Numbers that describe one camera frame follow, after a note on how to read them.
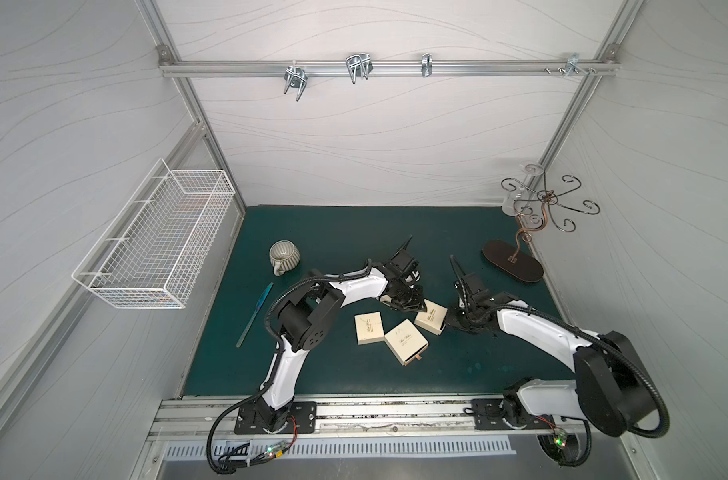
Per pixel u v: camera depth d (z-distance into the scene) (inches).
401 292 31.5
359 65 30.1
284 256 40.8
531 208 38.7
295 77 30.9
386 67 31.0
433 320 34.5
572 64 30.1
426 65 30.9
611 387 16.5
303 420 28.9
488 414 28.8
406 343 32.6
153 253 27.0
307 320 20.5
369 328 33.7
